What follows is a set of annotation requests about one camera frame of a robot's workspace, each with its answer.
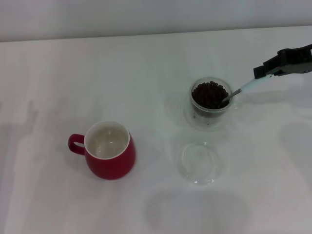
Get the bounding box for metal spoon with blue handle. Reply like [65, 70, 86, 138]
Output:
[220, 76, 272, 104]

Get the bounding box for clear double-wall glass cup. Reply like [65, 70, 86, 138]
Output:
[184, 77, 241, 133]

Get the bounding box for clear round glass dish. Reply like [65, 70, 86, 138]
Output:
[175, 142, 225, 187]

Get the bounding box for red ceramic mug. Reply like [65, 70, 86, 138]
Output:
[68, 120, 137, 180]

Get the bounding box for pile of coffee beans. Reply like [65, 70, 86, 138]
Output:
[191, 80, 231, 119]

